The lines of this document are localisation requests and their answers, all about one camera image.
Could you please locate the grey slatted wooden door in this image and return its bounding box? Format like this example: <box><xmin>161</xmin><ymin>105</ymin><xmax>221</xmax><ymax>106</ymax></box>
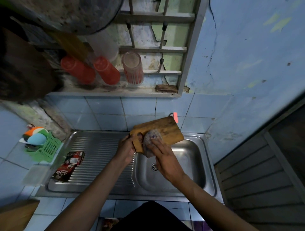
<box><xmin>214</xmin><ymin>95</ymin><xmax>305</xmax><ymax>229</ymax></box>

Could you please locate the green plastic basket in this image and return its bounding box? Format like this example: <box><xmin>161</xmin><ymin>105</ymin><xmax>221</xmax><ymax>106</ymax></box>
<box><xmin>25</xmin><ymin>131</ymin><xmax>62</xmax><ymax>163</ymax></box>

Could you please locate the person's right forearm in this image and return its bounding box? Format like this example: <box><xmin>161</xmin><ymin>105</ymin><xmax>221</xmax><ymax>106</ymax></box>
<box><xmin>176</xmin><ymin>176</ymin><xmax>259</xmax><ymax>231</ymax></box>

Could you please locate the stainless steel sink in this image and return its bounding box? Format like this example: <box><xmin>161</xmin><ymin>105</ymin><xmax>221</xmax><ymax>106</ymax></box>
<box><xmin>36</xmin><ymin>129</ymin><xmax>224</xmax><ymax>203</ymax></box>

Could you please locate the person's right hand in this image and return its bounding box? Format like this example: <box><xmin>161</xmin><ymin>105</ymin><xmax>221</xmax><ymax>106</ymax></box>
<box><xmin>145</xmin><ymin>138</ymin><xmax>186</xmax><ymax>184</ymax></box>

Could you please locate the yellow plastic cup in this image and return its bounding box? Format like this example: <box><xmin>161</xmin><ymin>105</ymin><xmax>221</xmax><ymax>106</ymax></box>
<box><xmin>46</xmin><ymin>31</ymin><xmax>90</xmax><ymax>62</ymax></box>

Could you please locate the wooden scrub brush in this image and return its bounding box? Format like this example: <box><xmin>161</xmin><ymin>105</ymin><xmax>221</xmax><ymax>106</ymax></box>
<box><xmin>155</xmin><ymin>84</ymin><xmax>179</xmax><ymax>94</ymax></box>

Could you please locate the checked dishcloth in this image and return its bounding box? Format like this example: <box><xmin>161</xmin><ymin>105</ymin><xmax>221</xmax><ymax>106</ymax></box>
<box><xmin>142</xmin><ymin>129</ymin><xmax>164</xmax><ymax>158</ymax></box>

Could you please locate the small wooden cutting board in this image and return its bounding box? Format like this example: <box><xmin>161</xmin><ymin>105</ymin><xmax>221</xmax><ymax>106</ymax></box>
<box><xmin>129</xmin><ymin>116</ymin><xmax>185</xmax><ymax>154</ymax></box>

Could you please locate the clear plastic container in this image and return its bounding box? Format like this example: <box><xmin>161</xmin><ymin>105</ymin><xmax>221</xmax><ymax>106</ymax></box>
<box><xmin>23</xmin><ymin>165</ymin><xmax>49</xmax><ymax>186</ymax></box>

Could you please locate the person's left hand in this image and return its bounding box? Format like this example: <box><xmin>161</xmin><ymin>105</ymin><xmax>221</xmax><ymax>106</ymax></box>
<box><xmin>114</xmin><ymin>132</ymin><xmax>143</xmax><ymax>167</ymax></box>

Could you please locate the red black sachet pack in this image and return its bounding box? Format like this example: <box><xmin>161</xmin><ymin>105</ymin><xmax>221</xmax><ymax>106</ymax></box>
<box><xmin>51</xmin><ymin>151</ymin><xmax>85</xmax><ymax>183</ymax></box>

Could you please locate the large dark brown wok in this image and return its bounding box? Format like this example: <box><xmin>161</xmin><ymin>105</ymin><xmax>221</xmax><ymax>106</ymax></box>
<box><xmin>0</xmin><ymin>27</ymin><xmax>63</xmax><ymax>102</ymax></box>

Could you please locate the dark round hanging pan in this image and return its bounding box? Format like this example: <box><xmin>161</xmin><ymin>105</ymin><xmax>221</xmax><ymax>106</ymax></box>
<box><xmin>0</xmin><ymin>0</ymin><xmax>124</xmax><ymax>36</ymax></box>

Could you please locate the light blue plastic scoop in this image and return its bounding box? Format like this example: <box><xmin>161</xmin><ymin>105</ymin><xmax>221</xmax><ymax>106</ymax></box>
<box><xmin>27</xmin><ymin>133</ymin><xmax>47</xmax><ymax>146</ymax></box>

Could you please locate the person's left forearm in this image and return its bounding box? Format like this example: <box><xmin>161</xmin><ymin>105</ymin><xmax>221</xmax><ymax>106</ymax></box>
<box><xmin>45</xmin><ymin>162</ymin><xmax>129</xmax><ymax>231</ymax></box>

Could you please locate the red striped drinking glass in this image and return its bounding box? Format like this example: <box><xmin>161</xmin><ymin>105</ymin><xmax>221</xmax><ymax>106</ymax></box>
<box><xmin>122</xmin><ymin>51</ymin><xmax>145</xmax><ymax>85</ymax></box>

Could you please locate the white plastic cup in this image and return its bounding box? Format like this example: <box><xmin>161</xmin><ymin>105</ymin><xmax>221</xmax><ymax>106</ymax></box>
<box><xmin>85</xmin><ymin>30</ymin><xmax>119</xmax><ymax>63</ymax></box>

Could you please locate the person's black clothing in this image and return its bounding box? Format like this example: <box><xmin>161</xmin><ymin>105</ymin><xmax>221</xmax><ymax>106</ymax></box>
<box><xmin>117</xmin><ymin>201</ymin><xmax>193</xmax><ymax>231</ymax></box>

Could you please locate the orange plastic utensil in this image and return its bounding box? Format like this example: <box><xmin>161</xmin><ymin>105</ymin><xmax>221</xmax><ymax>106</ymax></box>
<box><xmin>23</xmin><ymin>127</ymin><xmax>44</xmax><ymax>137</ymax></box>

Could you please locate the red plastic cup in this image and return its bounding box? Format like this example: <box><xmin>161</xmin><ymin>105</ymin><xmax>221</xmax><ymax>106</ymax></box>
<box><xmin>60</xmin><ymin>56</ymin><xmax>96</xmax><ymax>85</ymax></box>
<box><xmin>93</xmin><ymin>56</ymin><xmax>121</xmax><ymax>85</ymax></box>

